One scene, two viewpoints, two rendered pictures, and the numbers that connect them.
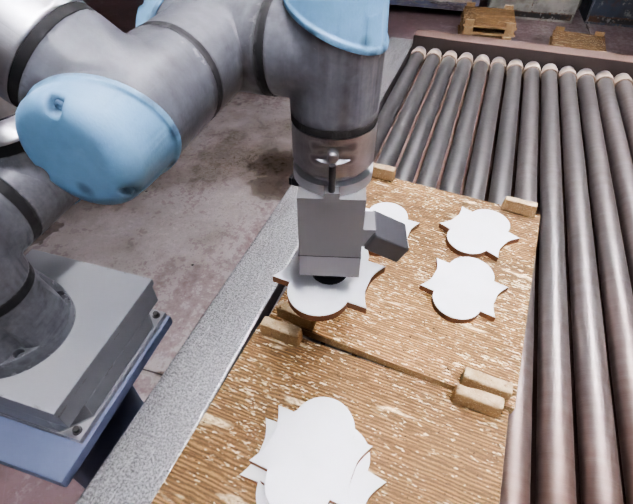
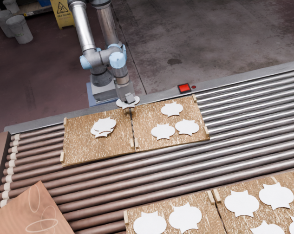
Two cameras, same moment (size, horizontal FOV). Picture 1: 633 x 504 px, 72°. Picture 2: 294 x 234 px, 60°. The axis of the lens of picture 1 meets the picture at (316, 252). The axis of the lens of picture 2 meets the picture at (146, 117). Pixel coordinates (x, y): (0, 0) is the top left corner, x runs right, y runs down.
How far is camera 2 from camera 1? 1.21 m
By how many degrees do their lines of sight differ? 45
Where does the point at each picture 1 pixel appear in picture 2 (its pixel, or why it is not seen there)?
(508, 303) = (165, 141)
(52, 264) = not seen: hidden behind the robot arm
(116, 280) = not seen: hidden behind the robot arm
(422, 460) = (115, 141)
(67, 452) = (94, 103)
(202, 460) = (98, 115)
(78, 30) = (87, 51)
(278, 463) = (100, 121)
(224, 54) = (104, 58)
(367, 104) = (116, 74)
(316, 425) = (109, 122)
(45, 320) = (102, 80)
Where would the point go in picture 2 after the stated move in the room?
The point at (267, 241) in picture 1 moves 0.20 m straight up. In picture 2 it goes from (153, 95) to (150, 71)
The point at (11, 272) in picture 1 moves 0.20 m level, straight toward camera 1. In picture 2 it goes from (100, 69) to (88, 90)
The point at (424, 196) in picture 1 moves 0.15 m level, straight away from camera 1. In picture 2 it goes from (194, 112) to (218, 105)
